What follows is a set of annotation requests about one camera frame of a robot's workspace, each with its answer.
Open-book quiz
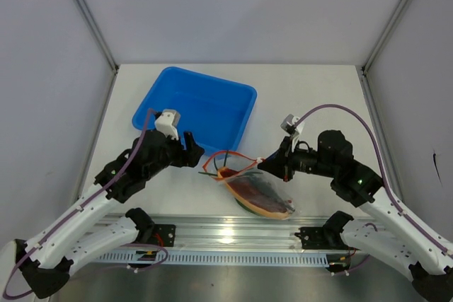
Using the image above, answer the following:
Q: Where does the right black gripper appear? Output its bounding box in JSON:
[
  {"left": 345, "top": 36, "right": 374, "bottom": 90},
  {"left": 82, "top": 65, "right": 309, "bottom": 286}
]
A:
[{"left": 257, "top": 136, "right": 337, "bottom": 182}]

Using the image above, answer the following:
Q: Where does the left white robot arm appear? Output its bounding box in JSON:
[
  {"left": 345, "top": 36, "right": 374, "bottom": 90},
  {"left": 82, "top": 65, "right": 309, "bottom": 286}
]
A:
[{"left": 15, "top": 129, "right": 205, "bottom": 299}]

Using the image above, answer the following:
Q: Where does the blue plastic bin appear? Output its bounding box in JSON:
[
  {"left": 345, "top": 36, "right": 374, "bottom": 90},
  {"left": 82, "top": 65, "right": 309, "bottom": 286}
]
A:
[{"left": 132, "top": 66, "right": 258, "bottom": 155}]

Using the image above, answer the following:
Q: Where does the aluminium rail frame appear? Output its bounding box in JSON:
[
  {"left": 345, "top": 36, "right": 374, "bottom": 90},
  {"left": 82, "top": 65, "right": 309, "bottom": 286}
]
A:
[{"left": 152, "top": 215, "right": 328, "bottom": 252}]

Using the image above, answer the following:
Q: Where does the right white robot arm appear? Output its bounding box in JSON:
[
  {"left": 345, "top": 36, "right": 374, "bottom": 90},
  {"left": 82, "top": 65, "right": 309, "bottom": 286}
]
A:
[{"left": 258, "top": 130, "right": 452, "bottom": 301}]

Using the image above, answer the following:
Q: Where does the clear zip top bag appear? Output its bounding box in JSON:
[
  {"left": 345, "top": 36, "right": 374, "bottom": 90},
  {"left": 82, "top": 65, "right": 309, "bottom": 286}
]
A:
[{"left": 202, "top": 150, "right": 296, "bottom": 220}]

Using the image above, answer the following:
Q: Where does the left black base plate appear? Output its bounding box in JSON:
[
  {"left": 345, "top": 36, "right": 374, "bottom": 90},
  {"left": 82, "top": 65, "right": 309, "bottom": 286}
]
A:
[{"left": 144, "top": 224, "right": 176, "bottom": 248}]

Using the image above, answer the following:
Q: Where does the slotted cable duct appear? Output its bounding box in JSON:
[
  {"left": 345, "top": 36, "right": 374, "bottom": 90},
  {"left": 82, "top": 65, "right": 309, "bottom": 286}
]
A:
[{"left": 94, "top": 250, "right": 329, "bottom": 268}]

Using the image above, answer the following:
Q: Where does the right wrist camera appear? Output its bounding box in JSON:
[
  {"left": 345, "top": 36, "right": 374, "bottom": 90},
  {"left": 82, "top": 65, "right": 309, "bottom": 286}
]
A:
[{"left": 280, "top": 114, "right": 304, "bottom": 150}]

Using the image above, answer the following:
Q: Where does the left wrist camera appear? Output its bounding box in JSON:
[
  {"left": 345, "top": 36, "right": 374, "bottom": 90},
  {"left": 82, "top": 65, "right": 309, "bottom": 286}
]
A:
[{"left": 154, "top": 109, "right": 180, "bottom": 140}]

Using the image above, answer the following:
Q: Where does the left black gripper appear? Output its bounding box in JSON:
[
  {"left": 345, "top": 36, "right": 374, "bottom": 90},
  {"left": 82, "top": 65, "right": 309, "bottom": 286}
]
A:
[{"left": 144, "top": 129, "right": 204, "bottom": 180}]

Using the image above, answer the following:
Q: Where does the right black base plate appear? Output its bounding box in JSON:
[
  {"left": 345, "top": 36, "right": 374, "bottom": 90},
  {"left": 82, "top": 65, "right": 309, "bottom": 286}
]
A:
[{"left": 294, "top": 227, "right": 348, "bottom": 250}]

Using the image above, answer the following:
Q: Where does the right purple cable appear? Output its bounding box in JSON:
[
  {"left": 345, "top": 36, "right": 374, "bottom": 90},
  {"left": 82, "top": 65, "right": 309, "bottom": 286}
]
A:
[{"left": 292, "top": 103, "right": 453, "bottom": 255}]

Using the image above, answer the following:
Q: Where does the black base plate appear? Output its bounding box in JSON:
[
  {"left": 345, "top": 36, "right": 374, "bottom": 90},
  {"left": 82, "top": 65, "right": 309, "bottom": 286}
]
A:
[
  {"left": 294, "top": 227, "right": 348, "bottom": 250},
  {"left": 144, "top": 224, "right": 176, "bottom": 248}
]

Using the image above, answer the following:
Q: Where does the dark green cucumber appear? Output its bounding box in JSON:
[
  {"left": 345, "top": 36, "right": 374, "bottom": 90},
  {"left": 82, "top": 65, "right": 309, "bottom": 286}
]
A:
[{"left": 230, "top": 173, "right": 288, "bottom": 220}]

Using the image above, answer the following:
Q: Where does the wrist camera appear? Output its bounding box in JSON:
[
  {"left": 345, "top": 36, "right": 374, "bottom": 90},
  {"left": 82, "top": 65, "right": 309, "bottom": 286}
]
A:
[
  {"left": 154, "top": 109, "right": 180, "bottom": 140},
  {"left": 280, "top": 114, "right": 304, "bottom": 150}
]

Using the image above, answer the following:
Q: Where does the orange purple sweet potato slice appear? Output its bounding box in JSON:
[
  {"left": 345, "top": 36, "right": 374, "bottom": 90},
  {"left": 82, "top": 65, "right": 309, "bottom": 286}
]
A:
[{"left": 217, "top": 167, "right": 296, "bottom": 220}]

